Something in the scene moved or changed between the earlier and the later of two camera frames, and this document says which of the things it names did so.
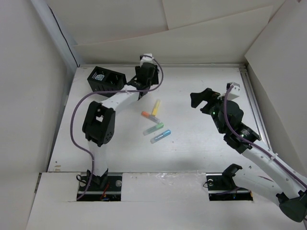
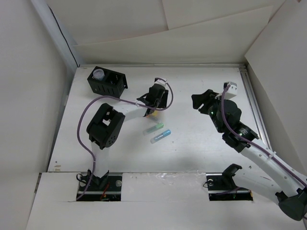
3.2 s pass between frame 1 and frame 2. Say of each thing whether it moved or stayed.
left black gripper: moved
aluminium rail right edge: stayed
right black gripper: stayed
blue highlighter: stayed
